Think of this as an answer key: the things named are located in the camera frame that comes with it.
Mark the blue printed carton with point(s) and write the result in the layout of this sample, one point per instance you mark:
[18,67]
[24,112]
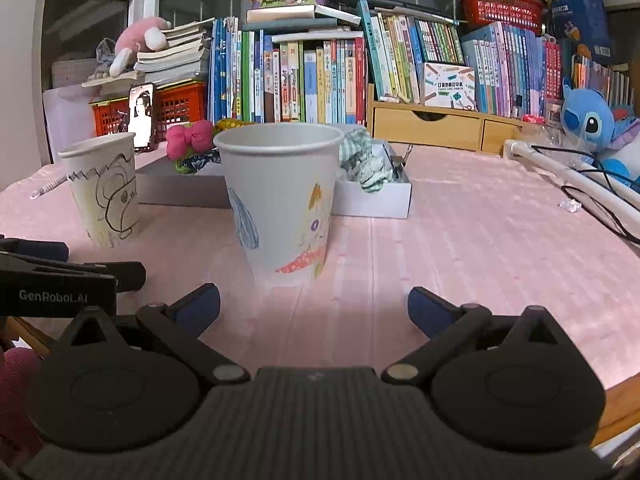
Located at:
[580,15]

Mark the blue plush toy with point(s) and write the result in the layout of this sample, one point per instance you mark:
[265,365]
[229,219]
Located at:
[590,120]

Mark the grey cloth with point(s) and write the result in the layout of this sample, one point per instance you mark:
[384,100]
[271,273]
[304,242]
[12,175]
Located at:
[105,55]

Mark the flat lying grey books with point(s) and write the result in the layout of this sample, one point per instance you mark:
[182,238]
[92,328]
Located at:
[300,22]

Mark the smartphone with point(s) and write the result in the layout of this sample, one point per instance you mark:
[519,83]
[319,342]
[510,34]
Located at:
[141,115]

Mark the wooden drawer organizer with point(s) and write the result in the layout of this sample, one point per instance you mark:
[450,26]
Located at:
[425,127]

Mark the paper cup with black drawing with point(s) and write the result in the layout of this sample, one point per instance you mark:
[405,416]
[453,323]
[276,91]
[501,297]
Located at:
[100,190]

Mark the row of tall colourful books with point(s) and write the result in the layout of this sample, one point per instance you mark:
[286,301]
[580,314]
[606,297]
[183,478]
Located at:
[300,85]

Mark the green fabric scrunchie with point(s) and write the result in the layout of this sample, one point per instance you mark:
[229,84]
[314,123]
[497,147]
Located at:
[182,167]

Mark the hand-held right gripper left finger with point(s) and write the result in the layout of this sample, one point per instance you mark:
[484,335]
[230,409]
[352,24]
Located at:
[200,305]

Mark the row of blue pink books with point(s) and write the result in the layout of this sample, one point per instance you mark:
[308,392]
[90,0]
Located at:
[510,70]

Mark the row of green white books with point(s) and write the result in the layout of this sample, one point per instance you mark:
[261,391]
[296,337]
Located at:
[400,55]

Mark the red plastic crate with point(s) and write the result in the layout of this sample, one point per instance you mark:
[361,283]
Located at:
[180,105]

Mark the row of thin dark books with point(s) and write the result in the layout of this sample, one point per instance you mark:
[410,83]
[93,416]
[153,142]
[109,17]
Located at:
[600,80]

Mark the yellow mesh pouch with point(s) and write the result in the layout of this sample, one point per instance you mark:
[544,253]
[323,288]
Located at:
[232,124]

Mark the pink tablecloth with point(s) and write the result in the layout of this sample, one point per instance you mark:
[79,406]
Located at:
[450,260]

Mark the pink fabric bow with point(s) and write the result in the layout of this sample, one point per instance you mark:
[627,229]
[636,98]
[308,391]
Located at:
[190,140]

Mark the paper cup with coloured drawing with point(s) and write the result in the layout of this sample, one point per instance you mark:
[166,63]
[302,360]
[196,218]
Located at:
[280,200]

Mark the white paper bag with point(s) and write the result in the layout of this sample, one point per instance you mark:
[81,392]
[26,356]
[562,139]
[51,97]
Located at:
[65,120]

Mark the pink plush toy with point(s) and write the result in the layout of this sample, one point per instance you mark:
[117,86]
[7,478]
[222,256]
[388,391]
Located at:
[142,32]

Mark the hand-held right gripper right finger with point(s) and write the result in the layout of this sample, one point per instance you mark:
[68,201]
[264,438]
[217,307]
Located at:
[427,310]

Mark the small white wrapper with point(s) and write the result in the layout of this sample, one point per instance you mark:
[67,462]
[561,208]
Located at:
[570,206]

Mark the pale woven storage box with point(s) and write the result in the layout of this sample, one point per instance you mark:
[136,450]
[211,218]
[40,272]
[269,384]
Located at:
[70,72]

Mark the navy floral fabric pouch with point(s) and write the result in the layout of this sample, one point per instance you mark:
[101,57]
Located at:
[202,159]

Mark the pile of flat white books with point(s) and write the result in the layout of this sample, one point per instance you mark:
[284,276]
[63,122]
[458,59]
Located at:
[175,57]

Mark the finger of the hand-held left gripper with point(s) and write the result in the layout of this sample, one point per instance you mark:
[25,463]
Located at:
[40,251]
[125,275]

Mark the grey cardboard box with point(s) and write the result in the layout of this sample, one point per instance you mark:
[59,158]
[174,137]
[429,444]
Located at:
[370,202]

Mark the pale green checked cloth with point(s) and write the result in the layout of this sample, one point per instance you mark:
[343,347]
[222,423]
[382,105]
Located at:
[367,165]

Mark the person's pink clothed leg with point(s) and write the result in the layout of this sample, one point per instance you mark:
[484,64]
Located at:
[15,400]

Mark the white printed carton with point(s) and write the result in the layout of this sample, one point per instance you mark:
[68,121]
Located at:
[447,85]

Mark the metal binder clip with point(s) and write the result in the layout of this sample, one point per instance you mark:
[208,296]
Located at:
[402,162]

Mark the red plastic basket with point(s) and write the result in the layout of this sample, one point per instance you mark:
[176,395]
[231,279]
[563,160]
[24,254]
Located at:
[500,10]

